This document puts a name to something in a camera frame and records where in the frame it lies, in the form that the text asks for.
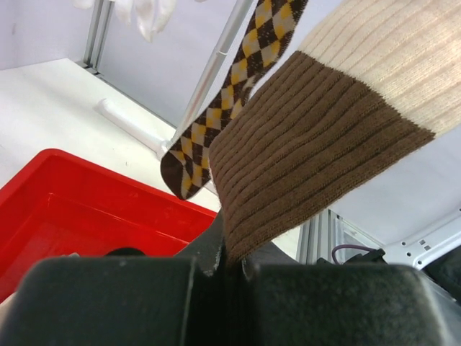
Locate metal clothes rack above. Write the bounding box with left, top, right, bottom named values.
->
left=94, top=1, right=255, bottom=155

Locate red plastic bin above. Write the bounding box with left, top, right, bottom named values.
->
left=1, top=149, right=216, bottom=298

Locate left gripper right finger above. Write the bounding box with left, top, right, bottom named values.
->
left=230, top=259, right=460, bottom=345

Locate beige brown striped sock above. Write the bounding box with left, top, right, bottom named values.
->
left=210, top=1, right=460, bottom=265

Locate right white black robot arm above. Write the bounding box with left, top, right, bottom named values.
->
left=384, top=209, right=460, bottom=301

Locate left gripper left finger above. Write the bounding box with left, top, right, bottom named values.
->
left=1, top=216, right=225, bottom=345

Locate white glove with red trim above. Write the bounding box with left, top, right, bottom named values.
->
left=71, top=0, right=210, bottom=44

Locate brown argyle sock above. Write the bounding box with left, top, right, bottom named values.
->
left=160, top=0, right=308, bottom=200

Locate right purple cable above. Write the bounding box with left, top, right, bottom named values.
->
left=331, top=243, right=377, bottom=266

